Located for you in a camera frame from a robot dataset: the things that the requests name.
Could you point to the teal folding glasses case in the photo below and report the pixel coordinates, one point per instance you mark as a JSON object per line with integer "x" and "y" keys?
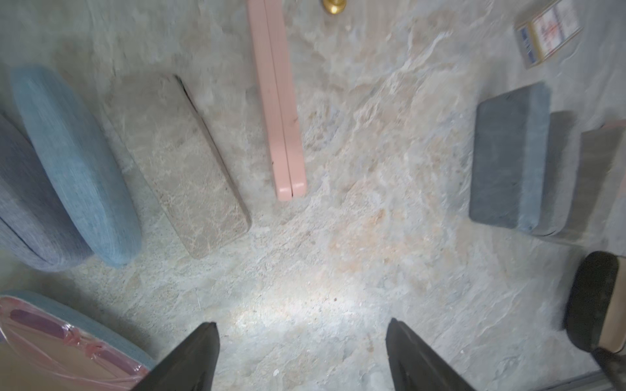
{"x": 599, "y": 176}

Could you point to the small brass object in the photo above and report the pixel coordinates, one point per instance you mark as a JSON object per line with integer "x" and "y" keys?
{"x": 334, "y": 7}

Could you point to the pink grey case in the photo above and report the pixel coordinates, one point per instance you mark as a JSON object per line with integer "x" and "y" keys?
{"x": 276, "y": 89}

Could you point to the small pink card box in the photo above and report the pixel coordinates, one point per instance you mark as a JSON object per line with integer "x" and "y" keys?
{"x": 543, "y": 27}

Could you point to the purple fabric glasses case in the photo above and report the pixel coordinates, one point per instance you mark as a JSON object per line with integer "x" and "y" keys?
{"x": 34, "y": 224}

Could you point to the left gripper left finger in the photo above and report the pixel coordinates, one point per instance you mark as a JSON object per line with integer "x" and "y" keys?
{"x": 190, "y": 366}

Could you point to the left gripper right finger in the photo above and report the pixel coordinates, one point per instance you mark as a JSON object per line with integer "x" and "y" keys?
{"x": 416, "y": 366}

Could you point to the beige glasses case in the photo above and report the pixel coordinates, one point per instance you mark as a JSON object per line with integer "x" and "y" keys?
{"x": 559, "y": 178}

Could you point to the black tan case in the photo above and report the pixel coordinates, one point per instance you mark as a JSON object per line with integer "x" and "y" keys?
{"x": 595, "y": 313}

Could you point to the blue case pink glasses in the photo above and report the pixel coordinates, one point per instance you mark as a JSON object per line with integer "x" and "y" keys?
{"x": 46, "y": 345}

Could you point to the tan blue glasses case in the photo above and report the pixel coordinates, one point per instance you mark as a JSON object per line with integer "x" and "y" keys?
{"x": 79, "y": 163}

